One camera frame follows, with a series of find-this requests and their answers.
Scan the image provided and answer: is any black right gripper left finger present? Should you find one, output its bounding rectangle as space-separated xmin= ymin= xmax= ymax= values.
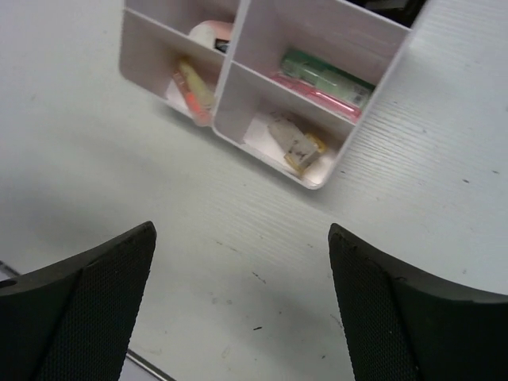
xmin=1 ymin=221 xmax=156 ymax=380

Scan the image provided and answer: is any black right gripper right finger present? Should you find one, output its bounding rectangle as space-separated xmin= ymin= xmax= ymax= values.
xmin=328 ymin=224 xmax=507 ymax=380

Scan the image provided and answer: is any pink highlighter pen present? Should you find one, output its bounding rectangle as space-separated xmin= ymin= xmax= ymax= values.
xmin=270 ymin=73 xmax=362 ymax=122

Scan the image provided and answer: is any grey eraser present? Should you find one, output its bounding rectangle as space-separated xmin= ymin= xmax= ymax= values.
xmin=267 ymin=118 xmax=306 ymax=158

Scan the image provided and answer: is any orange pink pen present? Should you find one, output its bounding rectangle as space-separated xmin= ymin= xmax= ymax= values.
xmin=172 ymin=70 xmax=211 ymax=126

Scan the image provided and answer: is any yellow pen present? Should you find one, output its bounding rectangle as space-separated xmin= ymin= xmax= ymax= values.
xmin=178 ymin=59 xmax=215 ymax=110

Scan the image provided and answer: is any mint green correction tape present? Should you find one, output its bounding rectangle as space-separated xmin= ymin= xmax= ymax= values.
xmin=280 ymin=49 xmax=375 ymax=110

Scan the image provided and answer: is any pink mini stapler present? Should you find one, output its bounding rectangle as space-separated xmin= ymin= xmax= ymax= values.
xmin=188 ymin=20 xmax=233 ymax=53

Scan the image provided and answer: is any white right organizer tray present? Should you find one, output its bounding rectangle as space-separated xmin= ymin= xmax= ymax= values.
xmin=212 ymin=1 xmax=429 ymax=190

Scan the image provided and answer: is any white organizer tray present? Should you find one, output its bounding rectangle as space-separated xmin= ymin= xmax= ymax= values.
xmin=212 ymin=1 xmax=429 ymax=190
xmin=119 ymin=1 xmax=249 ymax=127

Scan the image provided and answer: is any white left organizer tray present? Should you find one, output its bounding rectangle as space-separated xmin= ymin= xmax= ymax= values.
xmin=119 ymin=1 xmax=249 ymax=127

